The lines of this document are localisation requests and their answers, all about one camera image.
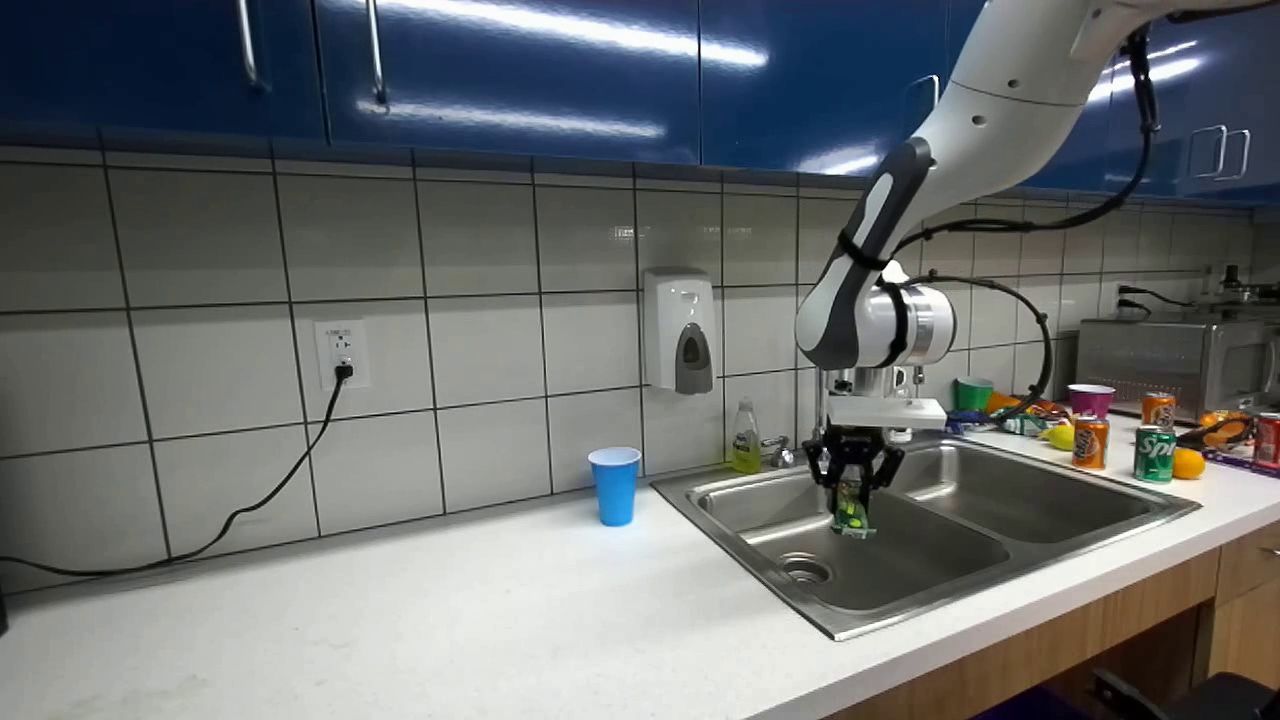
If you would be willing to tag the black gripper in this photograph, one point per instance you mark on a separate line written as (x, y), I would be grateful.
(849, 455)

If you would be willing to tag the green protein bar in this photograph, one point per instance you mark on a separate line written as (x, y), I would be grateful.
(849, 516)

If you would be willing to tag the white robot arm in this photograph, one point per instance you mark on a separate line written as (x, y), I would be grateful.
(1013, 98)

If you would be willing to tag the stainless steel double sink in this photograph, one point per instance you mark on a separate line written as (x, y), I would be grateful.
(952, 520)

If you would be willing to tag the chrome faucet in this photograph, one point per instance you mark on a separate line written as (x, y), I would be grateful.
(788, 450)

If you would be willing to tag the green dish soap bottle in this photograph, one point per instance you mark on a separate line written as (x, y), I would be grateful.
(746, 455)

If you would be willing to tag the green plastic cup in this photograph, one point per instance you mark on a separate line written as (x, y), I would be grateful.
(968, 392)

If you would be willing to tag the yellow lemon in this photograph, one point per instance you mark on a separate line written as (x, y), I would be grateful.
(1061, 432)

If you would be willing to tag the blue plastic cup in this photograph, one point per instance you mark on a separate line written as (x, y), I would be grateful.
(617, 478)

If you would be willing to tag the orange soda can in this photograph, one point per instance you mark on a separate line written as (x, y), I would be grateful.
(1090, 441)

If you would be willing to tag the pink cup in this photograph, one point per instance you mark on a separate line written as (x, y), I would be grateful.
(1090, 396)

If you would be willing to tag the green soda can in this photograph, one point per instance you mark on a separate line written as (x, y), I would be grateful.
(1153, 455)

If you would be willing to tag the orange fruit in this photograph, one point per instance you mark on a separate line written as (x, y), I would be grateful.
(1191, 467)

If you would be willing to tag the steel microwave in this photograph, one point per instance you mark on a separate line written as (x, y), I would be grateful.
(1199, 362)

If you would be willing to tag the wooden lower cabinets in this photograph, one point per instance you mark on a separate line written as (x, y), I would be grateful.
(1181, 625)

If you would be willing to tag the blue upper cabinets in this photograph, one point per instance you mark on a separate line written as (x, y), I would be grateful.
(762, 86)

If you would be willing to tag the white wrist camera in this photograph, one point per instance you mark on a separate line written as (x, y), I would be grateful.
(895, 415)

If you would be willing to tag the white wall soap dispenser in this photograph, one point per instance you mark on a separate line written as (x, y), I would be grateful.
(676, 333)

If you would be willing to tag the white wall outlet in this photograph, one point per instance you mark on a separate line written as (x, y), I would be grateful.
(347, 349)

